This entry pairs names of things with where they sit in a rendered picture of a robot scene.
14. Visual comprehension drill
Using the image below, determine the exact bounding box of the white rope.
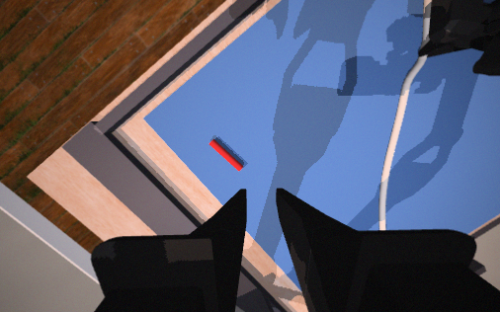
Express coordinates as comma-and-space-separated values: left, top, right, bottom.
378, 0, 432, 230

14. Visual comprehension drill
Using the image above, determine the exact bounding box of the blue work mat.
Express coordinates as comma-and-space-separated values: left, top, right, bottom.
143, 0, 500, 292

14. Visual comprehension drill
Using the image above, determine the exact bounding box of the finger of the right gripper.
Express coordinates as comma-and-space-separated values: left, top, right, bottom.
418, 40, 470, 57
427, 36, 490, 57

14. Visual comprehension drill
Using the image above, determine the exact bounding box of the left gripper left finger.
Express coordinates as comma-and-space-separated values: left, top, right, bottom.
91, 189, 247, 312

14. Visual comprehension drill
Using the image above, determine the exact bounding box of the red cylinder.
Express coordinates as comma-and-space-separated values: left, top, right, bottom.
209, 139, 243, 171

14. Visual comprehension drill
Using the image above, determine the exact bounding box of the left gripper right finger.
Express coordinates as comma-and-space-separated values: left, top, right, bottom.
276, 189, 477, 312

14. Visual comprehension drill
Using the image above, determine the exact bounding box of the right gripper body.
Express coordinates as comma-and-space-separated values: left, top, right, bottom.
429, 0, 500, 43

